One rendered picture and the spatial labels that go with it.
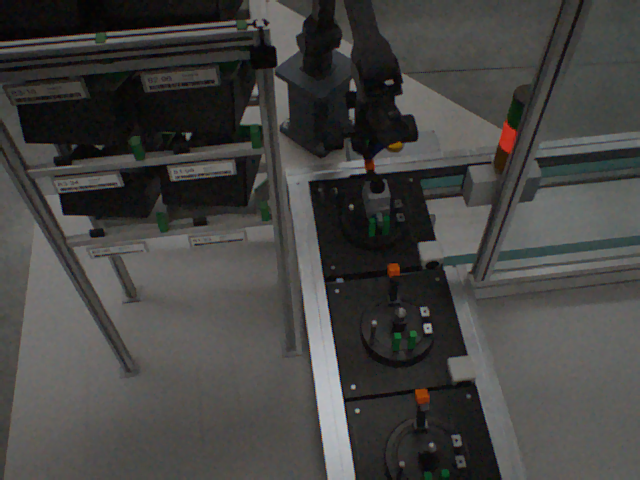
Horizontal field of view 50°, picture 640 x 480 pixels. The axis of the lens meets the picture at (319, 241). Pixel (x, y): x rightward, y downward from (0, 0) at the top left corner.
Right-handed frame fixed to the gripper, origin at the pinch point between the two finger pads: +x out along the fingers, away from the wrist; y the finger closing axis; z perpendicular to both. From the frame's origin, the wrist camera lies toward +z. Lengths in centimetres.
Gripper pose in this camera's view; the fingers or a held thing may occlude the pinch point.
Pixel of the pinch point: (367, 149)
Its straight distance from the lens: 142.6
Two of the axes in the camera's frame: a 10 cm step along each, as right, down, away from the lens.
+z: -1.3, -8.3, 5.5
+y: -9.9, 1.1, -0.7
